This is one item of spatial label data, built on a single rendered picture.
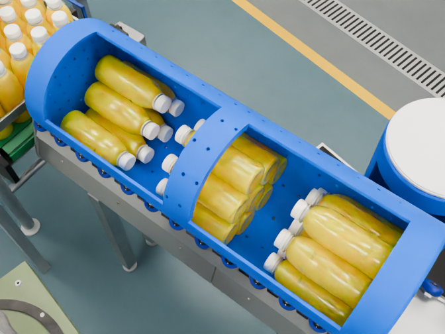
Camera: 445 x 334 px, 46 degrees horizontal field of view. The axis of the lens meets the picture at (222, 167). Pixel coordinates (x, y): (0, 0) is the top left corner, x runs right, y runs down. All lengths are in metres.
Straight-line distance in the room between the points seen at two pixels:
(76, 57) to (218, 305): 1.21
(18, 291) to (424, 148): 0.91
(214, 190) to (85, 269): 1.28
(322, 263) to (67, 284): 1.43
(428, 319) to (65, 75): 0.96
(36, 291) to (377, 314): 0.62
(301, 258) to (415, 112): 0.51
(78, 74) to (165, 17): 1.75
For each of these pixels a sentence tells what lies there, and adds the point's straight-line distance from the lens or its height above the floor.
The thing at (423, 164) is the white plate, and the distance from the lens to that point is 1.26.
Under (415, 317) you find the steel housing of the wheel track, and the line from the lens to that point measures 1.22.
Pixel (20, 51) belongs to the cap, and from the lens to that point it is 1.40.
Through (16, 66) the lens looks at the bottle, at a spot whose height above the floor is 1.05.
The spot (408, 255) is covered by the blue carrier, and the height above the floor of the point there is 1.23.
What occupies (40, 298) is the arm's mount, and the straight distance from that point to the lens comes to 1.08.
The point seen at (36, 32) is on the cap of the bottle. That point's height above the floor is 1.09.
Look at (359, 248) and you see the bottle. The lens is 0.96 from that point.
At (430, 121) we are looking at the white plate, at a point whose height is 1.04.
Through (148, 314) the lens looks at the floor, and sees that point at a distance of 2.14.
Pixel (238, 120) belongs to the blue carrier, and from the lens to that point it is 1.01.
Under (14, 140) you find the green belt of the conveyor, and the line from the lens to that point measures 1.49.
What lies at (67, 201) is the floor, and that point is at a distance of 2.40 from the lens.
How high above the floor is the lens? 2.04
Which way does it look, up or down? 59 degrees down
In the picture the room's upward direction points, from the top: 1 degrees counter-clockwise
